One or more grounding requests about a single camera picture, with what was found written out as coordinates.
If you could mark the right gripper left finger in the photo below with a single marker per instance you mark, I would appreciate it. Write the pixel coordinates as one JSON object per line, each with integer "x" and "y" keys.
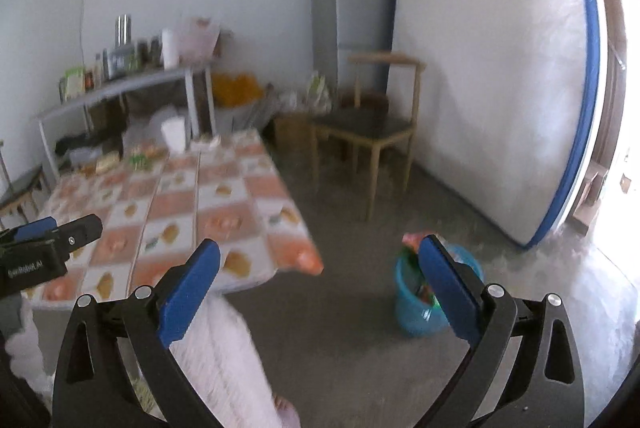
{"x": 92, "y": 387}

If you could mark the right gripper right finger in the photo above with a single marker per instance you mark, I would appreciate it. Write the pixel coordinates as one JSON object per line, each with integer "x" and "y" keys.
{"x": 544, "y": 388}

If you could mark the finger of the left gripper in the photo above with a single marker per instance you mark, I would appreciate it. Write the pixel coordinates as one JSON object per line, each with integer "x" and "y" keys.
{"x": 37, "y": 230}
{"x": 78, "y": 233}

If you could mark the green snack bag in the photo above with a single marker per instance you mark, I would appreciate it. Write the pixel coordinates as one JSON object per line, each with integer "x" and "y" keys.
{"x": 423, "y": 290}

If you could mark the blue plastic trash basket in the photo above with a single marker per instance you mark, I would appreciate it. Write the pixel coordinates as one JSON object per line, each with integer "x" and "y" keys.
{"x": 417, "y": 310}

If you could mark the white gloved left hand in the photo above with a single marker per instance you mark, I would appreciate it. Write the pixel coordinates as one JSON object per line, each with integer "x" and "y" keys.
{"x": 21, "y": 342}

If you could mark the left wooden chair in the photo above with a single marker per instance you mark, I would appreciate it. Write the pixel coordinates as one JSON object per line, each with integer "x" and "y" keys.
{"x": 27, "y": 192}

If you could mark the patterned tablecloth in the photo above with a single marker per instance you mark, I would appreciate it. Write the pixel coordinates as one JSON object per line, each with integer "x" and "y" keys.
{"x": 153, "y": 219}

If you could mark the small green wrapper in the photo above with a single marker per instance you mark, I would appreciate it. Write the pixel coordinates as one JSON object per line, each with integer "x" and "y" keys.
{"x": 140, "y": 162}

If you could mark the green seasoning packet box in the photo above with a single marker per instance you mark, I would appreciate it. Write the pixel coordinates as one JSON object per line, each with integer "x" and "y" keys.
{"x": 73, "y": 85}

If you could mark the white paper cup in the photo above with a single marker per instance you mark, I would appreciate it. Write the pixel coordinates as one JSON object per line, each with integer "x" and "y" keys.
{"x": 174, "y": 134}

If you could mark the grey rice cooker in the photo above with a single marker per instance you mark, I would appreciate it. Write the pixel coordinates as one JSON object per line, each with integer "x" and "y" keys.
{"x": 119, "y": 61}

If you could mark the white paper towel roll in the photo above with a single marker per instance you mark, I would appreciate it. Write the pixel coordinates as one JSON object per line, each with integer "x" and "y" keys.
{"x": 170, "y": 49}

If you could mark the steel cylinder utensil holder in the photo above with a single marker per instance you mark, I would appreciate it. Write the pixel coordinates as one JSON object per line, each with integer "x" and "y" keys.
{"x": 122, "y": 30}

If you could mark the yellow plastic bag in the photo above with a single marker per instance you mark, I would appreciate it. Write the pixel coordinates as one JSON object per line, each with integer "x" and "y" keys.
{"x": 230, "y": 91}

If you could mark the pink plastic bag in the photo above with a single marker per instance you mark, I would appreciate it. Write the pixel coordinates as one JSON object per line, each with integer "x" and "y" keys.
{"x": 197, "y": 39}

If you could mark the cardboard box on floor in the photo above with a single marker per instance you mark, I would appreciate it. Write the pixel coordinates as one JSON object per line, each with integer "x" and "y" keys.
{"x": 292, "y": 132}

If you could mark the wooden chair black seat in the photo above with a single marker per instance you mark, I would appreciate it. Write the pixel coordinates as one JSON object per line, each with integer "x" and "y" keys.
{"x": 372, "y": 129}

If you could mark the grey refrigerator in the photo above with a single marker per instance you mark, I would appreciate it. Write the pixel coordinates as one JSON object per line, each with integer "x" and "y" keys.
{"x": 342, "y": 28}

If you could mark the white mattress blue trim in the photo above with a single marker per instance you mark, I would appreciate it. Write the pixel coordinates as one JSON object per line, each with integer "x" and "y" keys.
{"x": 510, "y": 93}

